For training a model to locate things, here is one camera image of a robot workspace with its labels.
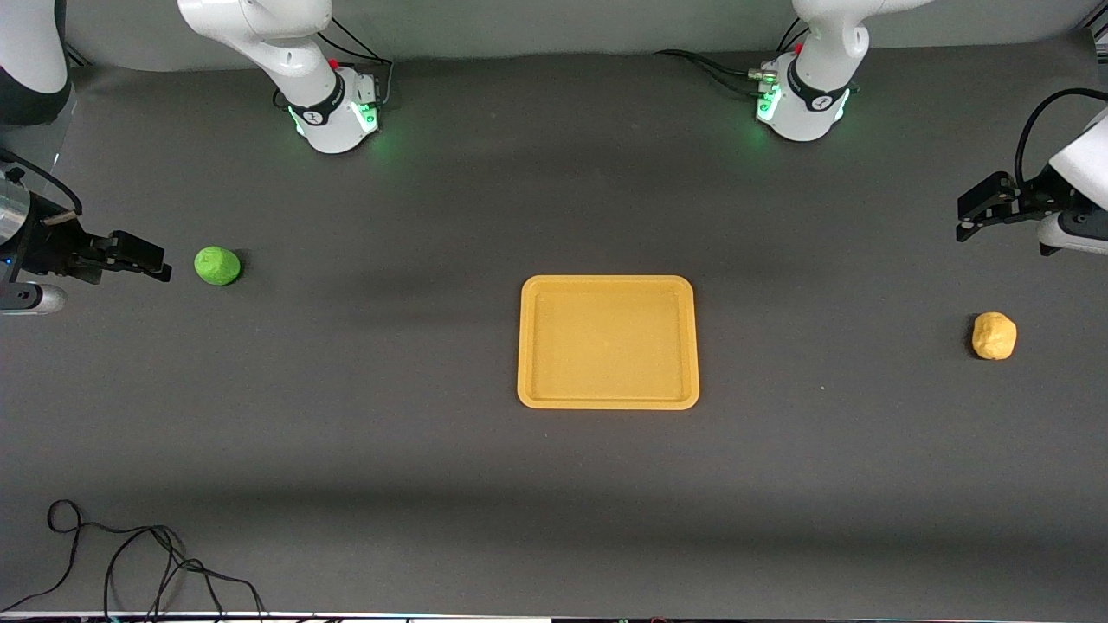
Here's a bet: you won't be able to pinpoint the black left arm base cables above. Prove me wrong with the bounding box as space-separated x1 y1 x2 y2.
654 16 860 98

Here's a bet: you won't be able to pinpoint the yellow plastic tray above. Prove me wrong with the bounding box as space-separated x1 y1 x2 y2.
517 274 700 411

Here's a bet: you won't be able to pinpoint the thin black loose cable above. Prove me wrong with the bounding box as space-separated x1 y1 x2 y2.
0 499 269 620

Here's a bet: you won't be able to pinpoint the yellow-brown potato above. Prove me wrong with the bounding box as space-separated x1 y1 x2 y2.
971 311 1018 361

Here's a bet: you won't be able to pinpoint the green apple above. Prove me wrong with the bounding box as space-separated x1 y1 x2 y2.
194 246 242 286

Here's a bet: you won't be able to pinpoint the black arm base cables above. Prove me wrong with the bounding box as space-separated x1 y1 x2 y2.
274 16 396 112
654 16 860 98

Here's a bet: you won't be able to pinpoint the black right arm base cables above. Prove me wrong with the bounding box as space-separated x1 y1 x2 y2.
274 16 396 112

